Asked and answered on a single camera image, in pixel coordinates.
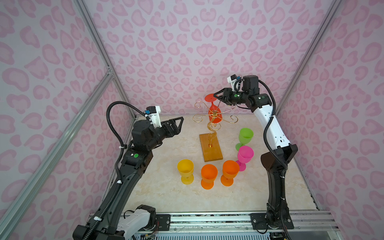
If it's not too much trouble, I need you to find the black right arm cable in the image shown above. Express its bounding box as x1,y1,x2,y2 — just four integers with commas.
233,79,289,240

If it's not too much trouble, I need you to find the orange front wine glass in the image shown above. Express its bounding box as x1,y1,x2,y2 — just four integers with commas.
221,161,240,187

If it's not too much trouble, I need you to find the orange back wine glass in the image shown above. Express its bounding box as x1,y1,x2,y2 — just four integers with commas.
201,164,218,190

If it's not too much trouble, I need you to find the yellow wine glass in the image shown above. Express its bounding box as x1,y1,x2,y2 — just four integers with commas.
177,159,194,185

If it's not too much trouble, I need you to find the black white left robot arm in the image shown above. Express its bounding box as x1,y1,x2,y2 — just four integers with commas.
73,117,184,240

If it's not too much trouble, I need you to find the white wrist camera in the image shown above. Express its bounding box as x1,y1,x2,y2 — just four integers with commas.
227,75,242,92
145,106,162,128

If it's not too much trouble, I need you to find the pink wine glass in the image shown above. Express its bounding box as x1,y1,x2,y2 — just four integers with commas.
236,146,254,172

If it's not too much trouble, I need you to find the aluminium frame left post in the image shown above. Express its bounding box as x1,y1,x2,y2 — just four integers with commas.
73,0,129,102

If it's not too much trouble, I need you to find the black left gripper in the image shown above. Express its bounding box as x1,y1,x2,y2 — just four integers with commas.
146,116,183,153

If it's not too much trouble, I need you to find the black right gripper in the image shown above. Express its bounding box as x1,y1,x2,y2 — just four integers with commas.
213,88,251,106

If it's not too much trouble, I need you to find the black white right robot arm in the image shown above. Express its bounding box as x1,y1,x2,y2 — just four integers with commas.
214,75,298,233

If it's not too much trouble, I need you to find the green wine glass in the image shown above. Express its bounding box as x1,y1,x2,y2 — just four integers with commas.
235,128,254,151

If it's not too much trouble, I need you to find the gold wire wine glass rack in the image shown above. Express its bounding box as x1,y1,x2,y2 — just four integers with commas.
193,101,239,162

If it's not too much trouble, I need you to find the red wine glass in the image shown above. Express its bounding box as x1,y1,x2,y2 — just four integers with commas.
205,94,222,124

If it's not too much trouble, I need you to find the aluminium frame post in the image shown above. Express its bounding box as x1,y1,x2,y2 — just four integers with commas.
276,0,344,116
73,0,129,102

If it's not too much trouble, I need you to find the orange wine glass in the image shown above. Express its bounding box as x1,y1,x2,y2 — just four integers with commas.
201,164,218,190
221,161,240,187

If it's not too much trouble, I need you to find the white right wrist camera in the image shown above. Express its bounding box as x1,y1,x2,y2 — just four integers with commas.
227,75,242,92

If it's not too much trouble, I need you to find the aluminium frame right post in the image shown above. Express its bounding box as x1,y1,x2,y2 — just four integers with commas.
276,0,344,116

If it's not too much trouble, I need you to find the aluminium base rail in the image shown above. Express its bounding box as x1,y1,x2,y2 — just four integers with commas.
73,206,343,240

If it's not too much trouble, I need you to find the aluminium frame left strut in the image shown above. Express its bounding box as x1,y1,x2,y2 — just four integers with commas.
1,73,114,240

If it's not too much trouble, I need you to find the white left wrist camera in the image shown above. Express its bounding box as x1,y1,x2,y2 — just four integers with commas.
145,106,162,128

